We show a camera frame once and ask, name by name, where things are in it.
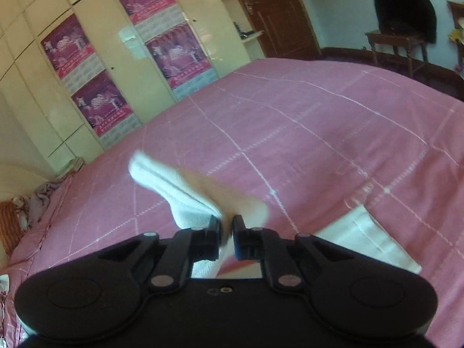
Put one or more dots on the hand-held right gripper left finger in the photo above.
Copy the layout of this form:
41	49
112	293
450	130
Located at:
216	230

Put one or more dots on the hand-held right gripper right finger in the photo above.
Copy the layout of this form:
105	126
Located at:
236	230

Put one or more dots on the white pants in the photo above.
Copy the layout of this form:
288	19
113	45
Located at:
163	179

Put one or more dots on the pink checked bedspread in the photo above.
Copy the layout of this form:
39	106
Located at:
297	130

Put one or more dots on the stack of folded white cloth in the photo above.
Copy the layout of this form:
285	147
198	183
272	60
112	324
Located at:
72	166

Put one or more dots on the grey cloth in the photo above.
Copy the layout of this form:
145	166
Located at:
47	195

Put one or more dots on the cream corner shelf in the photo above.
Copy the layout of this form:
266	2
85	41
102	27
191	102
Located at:
253	36

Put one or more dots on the patterned cloth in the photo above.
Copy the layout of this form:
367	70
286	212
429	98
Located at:
21	208

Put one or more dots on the dark items on shelf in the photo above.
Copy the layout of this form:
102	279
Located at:
243	31

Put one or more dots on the orange pillow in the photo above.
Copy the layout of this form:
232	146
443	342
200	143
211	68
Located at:
9	228

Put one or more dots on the brown wooden door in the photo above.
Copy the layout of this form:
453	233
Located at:
277	14

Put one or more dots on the cream wardrobe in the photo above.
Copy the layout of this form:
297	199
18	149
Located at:
101	18

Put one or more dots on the wooden chair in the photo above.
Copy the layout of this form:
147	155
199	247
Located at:
395	41

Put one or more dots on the black jacket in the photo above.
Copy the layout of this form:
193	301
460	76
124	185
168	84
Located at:
402	3

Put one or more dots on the wooden furniture with yellow item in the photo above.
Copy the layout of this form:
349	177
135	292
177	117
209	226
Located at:
457	25

